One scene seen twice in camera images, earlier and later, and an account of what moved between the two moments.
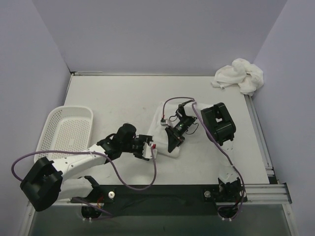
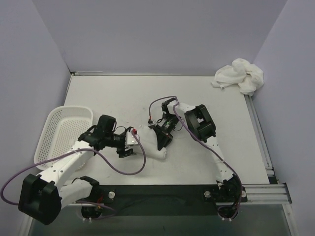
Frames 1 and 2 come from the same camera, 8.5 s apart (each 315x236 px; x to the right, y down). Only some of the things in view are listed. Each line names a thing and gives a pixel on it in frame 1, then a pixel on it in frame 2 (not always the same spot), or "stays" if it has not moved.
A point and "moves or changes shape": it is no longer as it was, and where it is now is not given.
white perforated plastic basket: [66, 128] stays
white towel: [157, 134] moves or changes shape
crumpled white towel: [247, 77] stays
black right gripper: [176, 134] → [163, 137]
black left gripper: [141, 149] → [123, 150]
